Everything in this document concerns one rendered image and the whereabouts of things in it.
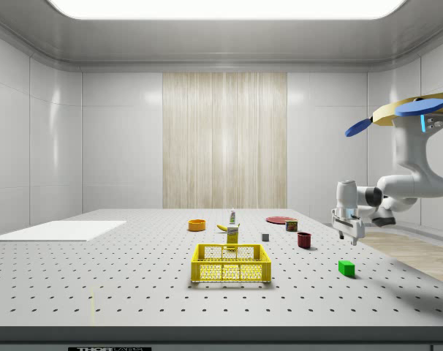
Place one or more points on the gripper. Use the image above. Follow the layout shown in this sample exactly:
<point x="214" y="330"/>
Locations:
<point x="351" y="226"/>

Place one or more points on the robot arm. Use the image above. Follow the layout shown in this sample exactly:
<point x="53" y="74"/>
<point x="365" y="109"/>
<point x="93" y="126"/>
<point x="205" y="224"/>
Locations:
<point x="411" y="153"/>

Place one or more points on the green cube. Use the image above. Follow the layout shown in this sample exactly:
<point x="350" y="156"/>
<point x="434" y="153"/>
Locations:
<point x="346" y="268"/>

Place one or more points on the red mug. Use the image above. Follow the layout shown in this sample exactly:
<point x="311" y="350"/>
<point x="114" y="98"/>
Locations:
<point x="303" y="241"/>

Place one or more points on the flat-sided can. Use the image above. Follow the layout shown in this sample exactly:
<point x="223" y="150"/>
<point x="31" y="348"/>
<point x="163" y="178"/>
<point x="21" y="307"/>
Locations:
<point x="291" y="226"/>

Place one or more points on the red plate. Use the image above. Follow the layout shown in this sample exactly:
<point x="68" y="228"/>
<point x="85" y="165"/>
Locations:
<point x="276" y="220"/>

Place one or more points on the small white bottle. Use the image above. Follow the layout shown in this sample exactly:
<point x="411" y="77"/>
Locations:
<point x="232" y="218"/>

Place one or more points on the yellow and white carton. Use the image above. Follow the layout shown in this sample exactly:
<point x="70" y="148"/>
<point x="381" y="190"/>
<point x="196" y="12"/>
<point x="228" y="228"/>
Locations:
<point x="232" y="235"/>

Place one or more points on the banana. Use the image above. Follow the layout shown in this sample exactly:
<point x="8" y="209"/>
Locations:
<point x="222" y="228"/>

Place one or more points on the yellow basket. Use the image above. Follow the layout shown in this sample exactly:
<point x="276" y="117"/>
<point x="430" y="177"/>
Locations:
<point x="230" y="272"/>

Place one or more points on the yellow bowl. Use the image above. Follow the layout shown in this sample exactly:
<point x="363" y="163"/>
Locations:
<point x="197" y="226"/>

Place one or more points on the white board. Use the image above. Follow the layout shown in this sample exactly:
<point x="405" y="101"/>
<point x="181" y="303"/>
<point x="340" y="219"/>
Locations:
<point x="53" y="230"/>

